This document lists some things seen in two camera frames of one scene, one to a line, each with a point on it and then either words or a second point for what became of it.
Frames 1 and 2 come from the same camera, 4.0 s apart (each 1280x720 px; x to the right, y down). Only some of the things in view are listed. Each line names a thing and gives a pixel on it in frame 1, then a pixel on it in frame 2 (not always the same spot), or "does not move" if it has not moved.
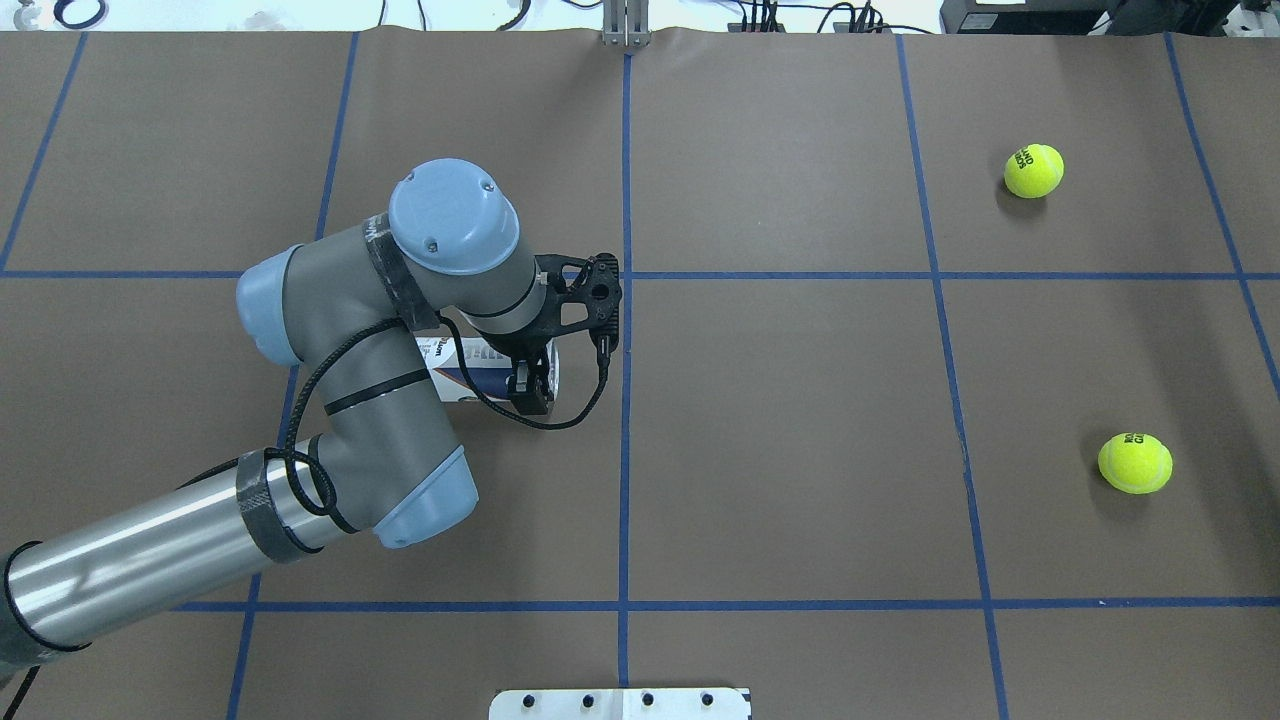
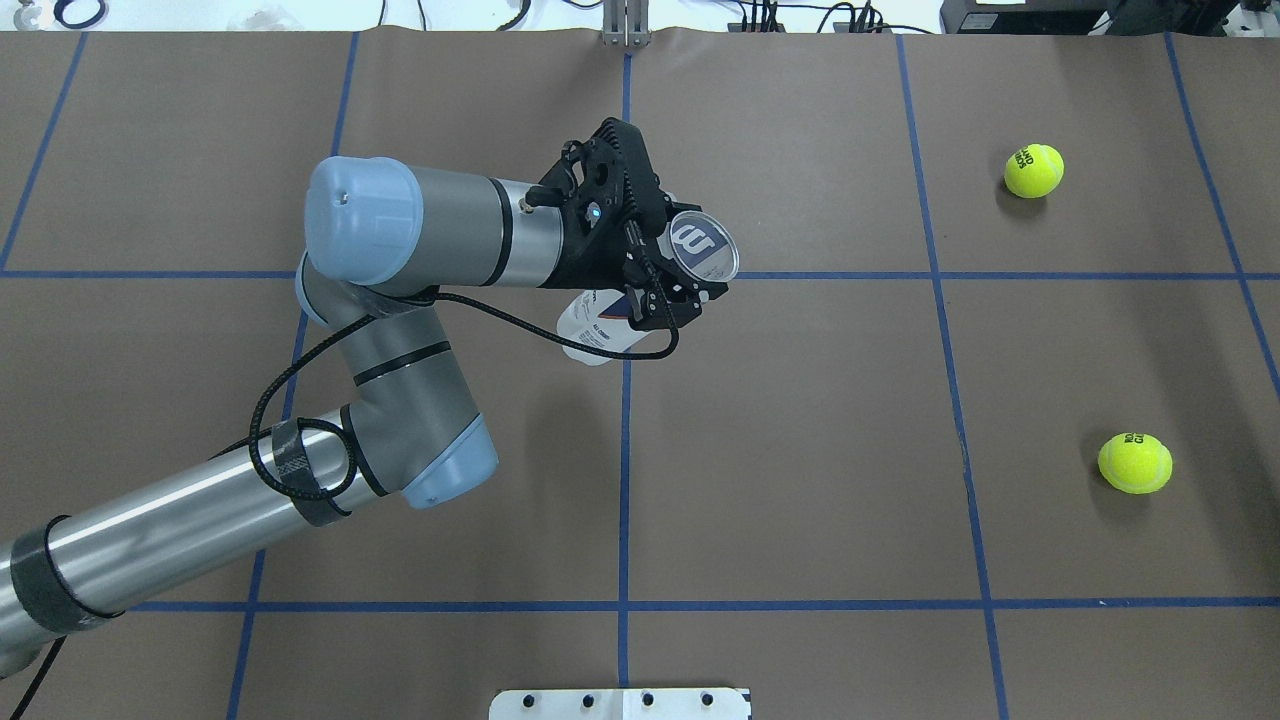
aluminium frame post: x=626 y=22 does not move
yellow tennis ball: x=1134 y=463 does not move
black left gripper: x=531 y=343 to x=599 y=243
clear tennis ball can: x=492 y=373 to x=703 y=243
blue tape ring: x=60 y=20 does not move
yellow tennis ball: x=1034 y=171 does not move
